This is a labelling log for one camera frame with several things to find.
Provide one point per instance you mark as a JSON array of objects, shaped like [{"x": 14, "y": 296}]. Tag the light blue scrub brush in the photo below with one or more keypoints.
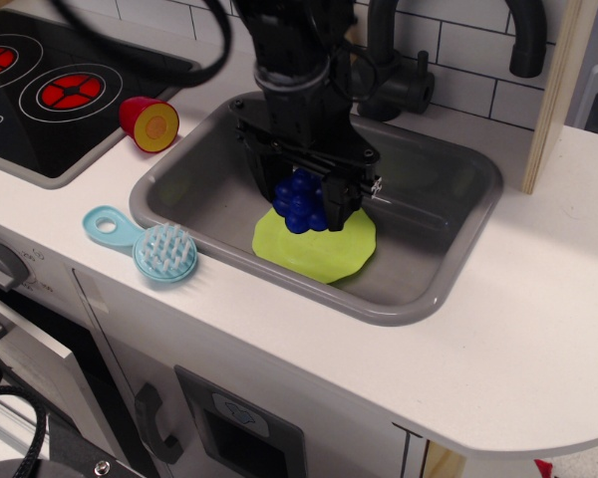
[{"x": 163, "y": 253}]

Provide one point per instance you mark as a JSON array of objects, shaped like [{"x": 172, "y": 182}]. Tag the blue toy blueberries cluster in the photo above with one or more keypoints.
[{"x": 299, "y": 201}]

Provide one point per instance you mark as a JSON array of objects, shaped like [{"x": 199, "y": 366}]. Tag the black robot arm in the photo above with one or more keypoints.
[{"x": 300, "y": 42}]

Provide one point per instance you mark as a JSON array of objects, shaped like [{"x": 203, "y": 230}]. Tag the grey toy sink basin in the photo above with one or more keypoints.
[{"x": 396, "y": 258}]

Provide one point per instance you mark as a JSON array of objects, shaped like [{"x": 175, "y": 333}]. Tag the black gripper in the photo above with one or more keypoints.
[{"x": 308, "y": 126}]

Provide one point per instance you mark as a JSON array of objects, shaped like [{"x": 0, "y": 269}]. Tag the red yellow toy fruit half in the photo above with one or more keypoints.
[{"x": 151, "y": 123}]

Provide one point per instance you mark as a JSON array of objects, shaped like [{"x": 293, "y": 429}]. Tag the green plastic plate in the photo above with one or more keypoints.
[{"x": 323, "y": 256}]

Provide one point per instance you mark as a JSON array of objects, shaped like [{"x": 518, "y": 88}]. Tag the wooden side panel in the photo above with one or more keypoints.
[{"x": 570, "y": 49}]

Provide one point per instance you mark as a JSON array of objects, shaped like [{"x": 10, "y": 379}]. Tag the black toy faucet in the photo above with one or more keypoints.
[{"x": 393, "y": 86}]

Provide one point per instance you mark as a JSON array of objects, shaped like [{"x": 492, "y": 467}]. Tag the grey oven knob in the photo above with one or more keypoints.
[{"x": 13, "y": 271}]

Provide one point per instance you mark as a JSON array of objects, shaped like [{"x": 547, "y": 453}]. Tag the black toy stovetop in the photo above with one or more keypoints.
[{"x": 59, "y": 100}]

